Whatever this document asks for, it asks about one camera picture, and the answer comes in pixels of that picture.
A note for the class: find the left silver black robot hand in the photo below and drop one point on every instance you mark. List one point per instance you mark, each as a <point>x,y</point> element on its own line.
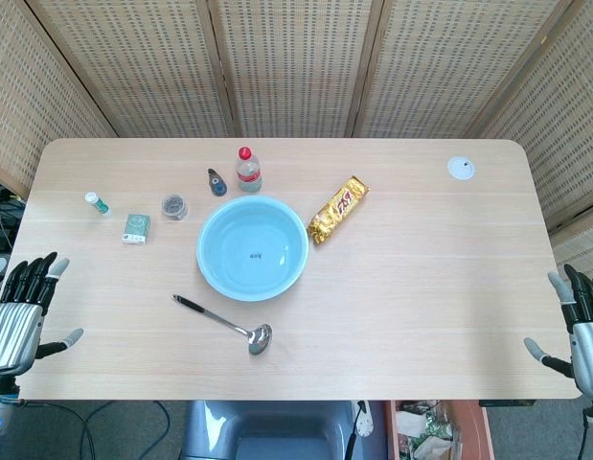
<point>15,326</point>

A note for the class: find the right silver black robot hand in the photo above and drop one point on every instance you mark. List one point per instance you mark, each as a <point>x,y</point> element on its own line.
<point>588,335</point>

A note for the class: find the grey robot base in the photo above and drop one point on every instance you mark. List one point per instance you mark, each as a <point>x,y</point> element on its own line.
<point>277,431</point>

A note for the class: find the light blue plastic bowl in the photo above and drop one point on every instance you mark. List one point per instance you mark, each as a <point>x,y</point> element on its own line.
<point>238,239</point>

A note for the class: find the white green glue stick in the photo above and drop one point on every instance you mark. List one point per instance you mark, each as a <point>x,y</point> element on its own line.
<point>98,204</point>

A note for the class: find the red-brown box with scraps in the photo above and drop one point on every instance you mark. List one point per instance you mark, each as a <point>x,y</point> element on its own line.
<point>473,431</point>

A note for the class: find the small green white box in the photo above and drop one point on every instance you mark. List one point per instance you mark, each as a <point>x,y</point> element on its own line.
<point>136,229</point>

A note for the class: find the small clear jar dark contents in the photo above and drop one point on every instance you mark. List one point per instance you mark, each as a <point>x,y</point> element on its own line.
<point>174,207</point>

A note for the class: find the woven bamboo screen panel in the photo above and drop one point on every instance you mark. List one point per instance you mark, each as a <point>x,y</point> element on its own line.
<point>32,86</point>
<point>449,62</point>
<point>296,62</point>
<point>143,62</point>
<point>564,124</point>

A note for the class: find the small dark blue clip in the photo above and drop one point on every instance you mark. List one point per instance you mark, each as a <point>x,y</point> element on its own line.
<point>217,184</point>

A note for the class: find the clear bottle with red cap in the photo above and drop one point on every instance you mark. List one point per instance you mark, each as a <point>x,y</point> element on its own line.
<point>249,178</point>

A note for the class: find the gold biscuit packet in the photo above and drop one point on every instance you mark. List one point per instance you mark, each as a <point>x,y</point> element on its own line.
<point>336,211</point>

